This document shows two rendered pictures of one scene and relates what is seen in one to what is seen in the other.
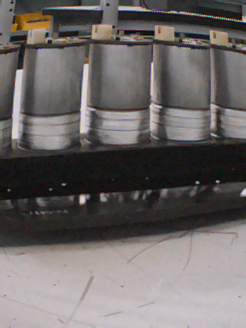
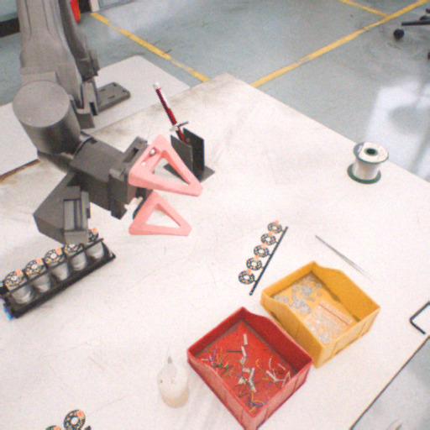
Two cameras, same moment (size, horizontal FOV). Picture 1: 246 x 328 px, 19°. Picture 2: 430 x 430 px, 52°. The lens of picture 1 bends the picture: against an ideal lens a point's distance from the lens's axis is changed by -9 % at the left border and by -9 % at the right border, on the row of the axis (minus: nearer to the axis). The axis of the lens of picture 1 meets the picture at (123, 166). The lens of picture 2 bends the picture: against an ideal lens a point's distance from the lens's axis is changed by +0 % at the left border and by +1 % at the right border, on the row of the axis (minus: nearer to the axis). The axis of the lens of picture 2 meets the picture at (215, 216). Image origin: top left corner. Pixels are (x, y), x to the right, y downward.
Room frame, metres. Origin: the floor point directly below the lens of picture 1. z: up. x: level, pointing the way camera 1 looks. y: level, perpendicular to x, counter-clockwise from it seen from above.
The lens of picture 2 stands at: (0.71, 0.12, 1.29)
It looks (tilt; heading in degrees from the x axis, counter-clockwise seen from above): 47 degrees down; 164
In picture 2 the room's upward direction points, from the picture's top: straight up
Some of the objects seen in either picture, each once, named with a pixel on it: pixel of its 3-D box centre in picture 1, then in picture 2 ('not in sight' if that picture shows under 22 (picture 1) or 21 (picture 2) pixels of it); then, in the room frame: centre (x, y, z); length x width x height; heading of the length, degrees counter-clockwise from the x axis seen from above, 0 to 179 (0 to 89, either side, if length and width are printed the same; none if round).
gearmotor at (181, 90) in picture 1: (182, 96); (39, 277); (0.30, -0.02, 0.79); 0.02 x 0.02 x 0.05
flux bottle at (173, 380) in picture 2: not in sight; (172, 376); (0.50, 0.13, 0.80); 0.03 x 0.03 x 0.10
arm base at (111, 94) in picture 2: not in sight; (82, 91); (-0.18, 0.07, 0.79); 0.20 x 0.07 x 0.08; 118
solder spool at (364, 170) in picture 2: not in sight; (367, 162); (0.19, 0.55, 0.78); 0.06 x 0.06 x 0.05
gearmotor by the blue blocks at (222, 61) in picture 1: (235, 97); (20, 288); (0.32, -0.05, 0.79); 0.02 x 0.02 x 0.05
